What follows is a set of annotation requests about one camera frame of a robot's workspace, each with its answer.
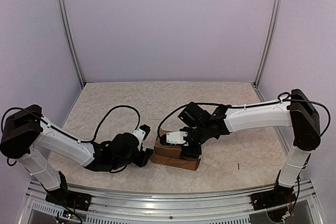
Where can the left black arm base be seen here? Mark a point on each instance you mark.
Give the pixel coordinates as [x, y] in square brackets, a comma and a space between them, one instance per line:
[70, 199]

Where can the aluminium frame post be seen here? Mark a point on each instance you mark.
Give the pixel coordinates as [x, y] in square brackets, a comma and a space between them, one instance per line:
[70, 43]
[268, 42]

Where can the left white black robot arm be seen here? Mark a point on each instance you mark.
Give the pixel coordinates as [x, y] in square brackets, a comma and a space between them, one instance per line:
[24, 130]

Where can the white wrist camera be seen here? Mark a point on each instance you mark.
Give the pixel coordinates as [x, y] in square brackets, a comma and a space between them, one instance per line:
[174, 138]
[141, 133]

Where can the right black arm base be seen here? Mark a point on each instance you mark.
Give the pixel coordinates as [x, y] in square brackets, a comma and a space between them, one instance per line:
[271, 198]

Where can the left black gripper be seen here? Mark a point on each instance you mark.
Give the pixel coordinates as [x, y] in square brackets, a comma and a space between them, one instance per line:
[144, 157]

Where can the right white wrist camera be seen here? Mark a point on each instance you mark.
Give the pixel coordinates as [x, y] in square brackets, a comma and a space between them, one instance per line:
[174, 138]

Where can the front aluminium frame rail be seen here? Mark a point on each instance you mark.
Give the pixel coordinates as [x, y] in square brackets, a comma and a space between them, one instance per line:
[112, 206]

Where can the brown cardboard paper box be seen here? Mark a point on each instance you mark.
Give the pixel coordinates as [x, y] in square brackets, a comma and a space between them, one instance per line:
[170, 155]

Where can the right aluminium frame post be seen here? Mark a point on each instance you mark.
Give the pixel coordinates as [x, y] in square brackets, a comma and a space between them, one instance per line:
[268, 42]

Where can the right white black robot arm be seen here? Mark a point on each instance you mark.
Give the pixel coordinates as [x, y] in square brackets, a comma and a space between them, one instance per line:
[288, 110]

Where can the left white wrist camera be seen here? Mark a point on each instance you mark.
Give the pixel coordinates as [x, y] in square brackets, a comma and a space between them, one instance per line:
[141, 133]

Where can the left aluminium frame post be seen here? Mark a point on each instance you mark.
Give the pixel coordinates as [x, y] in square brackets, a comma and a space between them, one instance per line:
[70, 43]

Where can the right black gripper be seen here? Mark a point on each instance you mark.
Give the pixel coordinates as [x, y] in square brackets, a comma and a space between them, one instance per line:
[191, 153]

